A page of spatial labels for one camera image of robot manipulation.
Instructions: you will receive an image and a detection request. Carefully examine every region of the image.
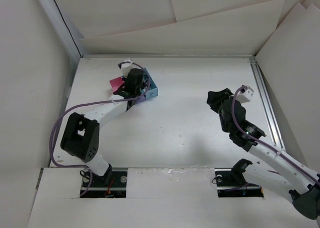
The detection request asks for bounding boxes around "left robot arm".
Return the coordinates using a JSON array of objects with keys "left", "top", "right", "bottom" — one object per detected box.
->
[{"left": 60, "top": 67, "right": 151, "bottom": 186}]

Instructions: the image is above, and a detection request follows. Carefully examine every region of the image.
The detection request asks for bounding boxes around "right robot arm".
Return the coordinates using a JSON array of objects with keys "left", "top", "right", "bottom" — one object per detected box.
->
[{"left": 206, "top": 85, "right": 320, "bottom": 220}]

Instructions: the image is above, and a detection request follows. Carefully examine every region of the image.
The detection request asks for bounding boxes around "dark blue container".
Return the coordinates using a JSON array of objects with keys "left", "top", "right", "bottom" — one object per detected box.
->
[{"left": 136, "top": 96, "right": 146, "bottom": 104}]

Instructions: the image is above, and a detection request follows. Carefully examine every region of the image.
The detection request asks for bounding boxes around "light blue container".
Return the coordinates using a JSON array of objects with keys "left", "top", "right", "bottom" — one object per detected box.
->
[{"left": 144, "top": 68, "right": 158, "bottom": 100}]

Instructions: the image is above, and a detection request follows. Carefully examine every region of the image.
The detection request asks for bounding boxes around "pink container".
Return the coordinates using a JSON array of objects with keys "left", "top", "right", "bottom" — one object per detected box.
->
[{"left": 109, "top": 77, "right": 124, "bottom": 92}]

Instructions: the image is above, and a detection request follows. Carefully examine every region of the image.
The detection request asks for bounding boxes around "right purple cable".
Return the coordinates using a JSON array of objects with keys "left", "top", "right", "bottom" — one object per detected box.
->
[{"left": 231, "top": 84, "right": 320, "bottom": 186}]

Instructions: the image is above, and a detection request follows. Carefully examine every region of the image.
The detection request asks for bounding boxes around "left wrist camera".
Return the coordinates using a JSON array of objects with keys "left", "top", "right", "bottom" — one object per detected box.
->
[{"left": 118, "top": 59, "right": 134, "bottom": 78}]

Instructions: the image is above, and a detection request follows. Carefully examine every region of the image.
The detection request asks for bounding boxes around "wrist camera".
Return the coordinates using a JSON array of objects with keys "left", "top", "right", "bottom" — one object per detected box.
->
[
  {"left": 236, "top": 85, "right": 254, "bottom": 104},
  {"left": 118, "top": 59, "right": 134, "bottom": 78}
]

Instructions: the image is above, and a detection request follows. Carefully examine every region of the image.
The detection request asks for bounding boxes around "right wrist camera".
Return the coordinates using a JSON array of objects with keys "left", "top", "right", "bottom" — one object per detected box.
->
[{"left": 236, "top": 85, "right": 254, "bottom": 104}]

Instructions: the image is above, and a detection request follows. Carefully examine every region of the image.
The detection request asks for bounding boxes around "aluminium rail right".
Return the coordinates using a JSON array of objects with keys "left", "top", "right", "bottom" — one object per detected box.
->
[{"left": 249, "top": 58, "right": 282, "bottom": 145}]

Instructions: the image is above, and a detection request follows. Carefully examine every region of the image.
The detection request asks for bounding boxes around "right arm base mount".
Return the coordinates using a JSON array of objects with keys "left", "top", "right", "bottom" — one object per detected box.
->
[{"left": 211, "top": 159, "right": 264, "bottom": 198}]

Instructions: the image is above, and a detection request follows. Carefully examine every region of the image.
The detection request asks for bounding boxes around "aluminium post left corner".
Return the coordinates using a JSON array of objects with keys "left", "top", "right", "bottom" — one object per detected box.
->
[{"left": 38, "top": 0, "right": 87, "bottom": 65}]

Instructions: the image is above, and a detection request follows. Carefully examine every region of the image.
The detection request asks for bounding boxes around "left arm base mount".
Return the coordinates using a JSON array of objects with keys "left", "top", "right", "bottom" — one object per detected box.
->
[{"left": 80, "top": 168, "right": 128, "bottom": 198}]

